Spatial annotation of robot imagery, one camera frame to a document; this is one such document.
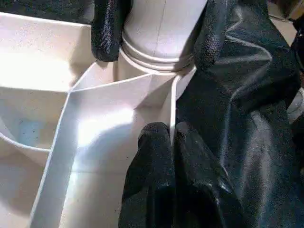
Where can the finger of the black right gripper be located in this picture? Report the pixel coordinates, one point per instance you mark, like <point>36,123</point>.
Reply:
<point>109,28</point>
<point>213,33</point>

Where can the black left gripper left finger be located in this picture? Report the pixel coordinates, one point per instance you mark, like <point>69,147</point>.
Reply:
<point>149,185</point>

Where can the white plastic table leg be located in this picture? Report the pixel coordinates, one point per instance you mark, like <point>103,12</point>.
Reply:
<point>161,28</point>

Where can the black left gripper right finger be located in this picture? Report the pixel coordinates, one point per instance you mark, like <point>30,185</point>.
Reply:
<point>204,190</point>

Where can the white plastic table top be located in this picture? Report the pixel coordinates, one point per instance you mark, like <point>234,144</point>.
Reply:
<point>104,118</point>

